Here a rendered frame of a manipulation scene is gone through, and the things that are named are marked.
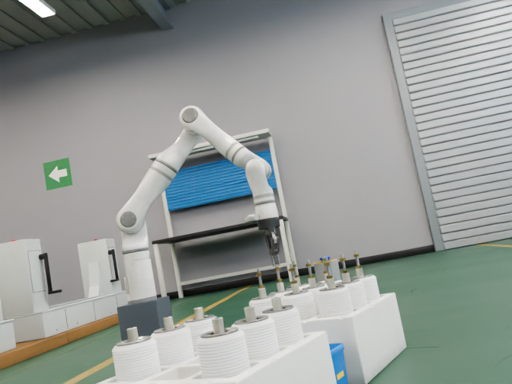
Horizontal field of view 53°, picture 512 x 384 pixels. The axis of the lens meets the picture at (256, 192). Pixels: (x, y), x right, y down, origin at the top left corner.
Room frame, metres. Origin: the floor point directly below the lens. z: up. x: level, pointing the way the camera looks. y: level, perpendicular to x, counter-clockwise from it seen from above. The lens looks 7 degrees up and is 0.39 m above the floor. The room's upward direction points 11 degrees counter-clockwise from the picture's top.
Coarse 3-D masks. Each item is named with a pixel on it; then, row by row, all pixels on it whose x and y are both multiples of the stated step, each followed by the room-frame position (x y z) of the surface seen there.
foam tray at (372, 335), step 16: (368, 304) 1.57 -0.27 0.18; (384, 304) 1.62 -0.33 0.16; (304, 320) 1.49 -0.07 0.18; (320, 320) 1.44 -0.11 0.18; (336, 320) 1.42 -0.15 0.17; (352, 320) 1.40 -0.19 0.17; (368, 320) 1.49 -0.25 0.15; (384, 320) 1.60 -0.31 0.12; (400, 320) 1.72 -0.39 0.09; (336, 336) 1.42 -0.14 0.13; (352, 336) 1.40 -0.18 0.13; (368, 336) 1.47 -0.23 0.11; (384, 336) 1.57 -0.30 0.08; (400, 336) 1.69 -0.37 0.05; (352, 352) 1.41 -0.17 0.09; (368, 352) 1.45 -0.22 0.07; (384, 352) 1.55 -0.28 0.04; (400, 352) 1.67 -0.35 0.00; (352, 368) 1.41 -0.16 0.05; (368, 368) 1.43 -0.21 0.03
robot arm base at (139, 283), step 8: (128, 256) 1.76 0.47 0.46; (136, 256) 1.76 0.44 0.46; (144, 256) 1.77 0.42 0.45; (128, 264) 1.76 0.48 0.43; (136, 264) 1.75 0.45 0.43; (144, 264) 1.77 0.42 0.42; (128, 272) 1.76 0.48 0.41; (136, 272) 1.75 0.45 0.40; (144, 272) 1.76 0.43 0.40; (152, 272) 1.81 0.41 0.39; (128, 280) 1.77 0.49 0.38; (136, 280) 1.75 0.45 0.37; (144, 280) 1.76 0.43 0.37; (152, 280) 1.79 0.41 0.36; (128, 288) 1.77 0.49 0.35; (136, 288) 1.75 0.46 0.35; (144, 288) 1.76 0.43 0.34; (152, 288) 1.78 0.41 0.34; (128, 296) 1.77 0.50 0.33; (136, 296) 1.75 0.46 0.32; (144, 296) 1.76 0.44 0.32; (152, 296) 1.78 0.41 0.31; (128, 304) 1.78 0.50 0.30
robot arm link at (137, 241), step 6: (144, 222) 1.82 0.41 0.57; (144, 228) 1.83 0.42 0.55; (126, 234) 1.81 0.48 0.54; (132, 234) 1.81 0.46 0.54; (138, 234) 1.82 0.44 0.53; (144, 234) 1.82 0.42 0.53; (126, 240) 1.81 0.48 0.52; (132, 240) 1.80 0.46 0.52; (138, 240) 1.79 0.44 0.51; (144, 240) 1.80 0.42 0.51; (126, 246) 1.76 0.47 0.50; (132, 246) 1.75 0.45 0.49; (138, 246) 1.76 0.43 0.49; (144, 246) 1.77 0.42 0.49; (126, 252) 1.76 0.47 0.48; (132, 252) 1.76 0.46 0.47
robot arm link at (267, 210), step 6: (258, 204) 1.70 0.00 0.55; (264, 204) 1.69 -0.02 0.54; (270, 204) 1.69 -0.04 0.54; (258, 210) 1.70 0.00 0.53; (264, 210) 1.69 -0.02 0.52; (270, 210) 1.69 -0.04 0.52; (276, 210) 1.70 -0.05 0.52; (246, 216) 1.70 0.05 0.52; (252, 216) 1.67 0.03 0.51; (258, 216) 1.70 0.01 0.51; (264, 216) 1.69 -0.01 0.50; (270, 216) 1.69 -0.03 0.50; (276, 216) 1.70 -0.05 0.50; (246, 222) 1.74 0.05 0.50
